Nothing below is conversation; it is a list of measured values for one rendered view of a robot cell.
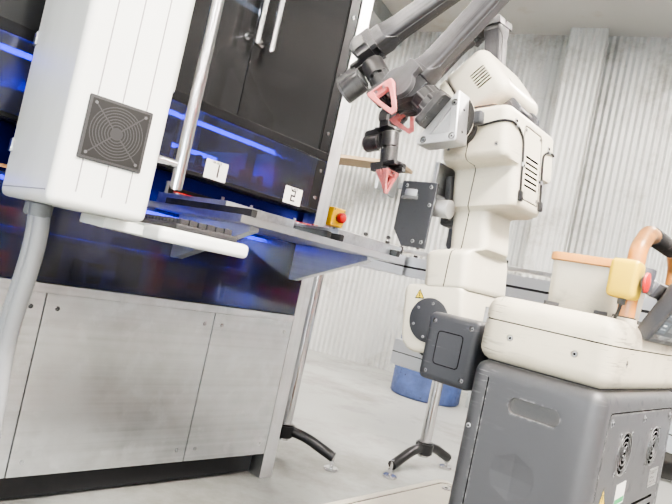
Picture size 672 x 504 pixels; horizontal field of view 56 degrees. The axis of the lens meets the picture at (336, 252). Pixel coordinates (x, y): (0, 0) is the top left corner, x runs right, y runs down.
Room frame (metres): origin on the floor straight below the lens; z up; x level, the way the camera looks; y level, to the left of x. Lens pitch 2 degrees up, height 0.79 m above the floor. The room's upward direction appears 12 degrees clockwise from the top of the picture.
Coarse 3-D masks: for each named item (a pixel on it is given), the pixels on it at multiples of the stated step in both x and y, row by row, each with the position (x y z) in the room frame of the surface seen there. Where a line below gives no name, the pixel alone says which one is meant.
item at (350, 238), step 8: (296, 224) 1.99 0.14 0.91; (304, 224) 1.97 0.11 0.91; (336, 232) 1.87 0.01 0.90; (344, 232) 1.88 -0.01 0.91; (344, 240) 1.89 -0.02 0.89; (352, 240) 1.91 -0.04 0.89; (360, 240) 1.94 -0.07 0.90; (368, 240) 1.97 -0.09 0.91; (376, 240) 2.00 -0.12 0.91; (368, 248) 1.97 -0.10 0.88; (376, 248) 2.00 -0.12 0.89; (384, 248) 2.03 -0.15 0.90
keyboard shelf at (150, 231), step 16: (96, 224) 1.27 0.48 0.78; (112, 224) 1.24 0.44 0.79; (128, 224) 1.26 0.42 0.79; (144, 224) 1.29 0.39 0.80; (160, 240) 1.22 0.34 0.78; (176, 240) 1.23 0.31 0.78; (192, 240) 1.25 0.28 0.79; (208, 240) 1.27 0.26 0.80; (224, 240) 1.30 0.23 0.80; (240, 256) 1.32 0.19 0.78
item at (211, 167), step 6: (210, 162) 1.94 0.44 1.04; (216, 162) 1.96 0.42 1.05; (210, 168) 1.94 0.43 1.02; (216, 168) 1.96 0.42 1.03; (222, 168) 1.98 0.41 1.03; (204, 174) 1.93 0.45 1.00; (210, 174) 1.95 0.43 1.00; (216, 174) 1.96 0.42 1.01; (222, 174) 1.98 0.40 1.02; (216, 180) 1.97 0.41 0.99; (222, 180) 1.98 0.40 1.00
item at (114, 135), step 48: (48, 0) 1.44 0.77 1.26; (96, 0) 1.09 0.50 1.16; (144, 0) 1.13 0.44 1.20; (192, 0) 1.19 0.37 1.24; (48, 48) 1.33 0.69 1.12; (96, 48) 1.10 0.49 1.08; (144, 48) 1.15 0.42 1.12; (48, 96) 1.23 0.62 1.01; (96, 96) 1.10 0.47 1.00; (144, 96) 1.16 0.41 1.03; (48, 144) 1.15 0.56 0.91; (96, 144) 1.11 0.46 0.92; (144, 144) 1.16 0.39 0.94; (48, 192) 1.09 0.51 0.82; (96, 192) 1.13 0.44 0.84; (144, 192) 1.18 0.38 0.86
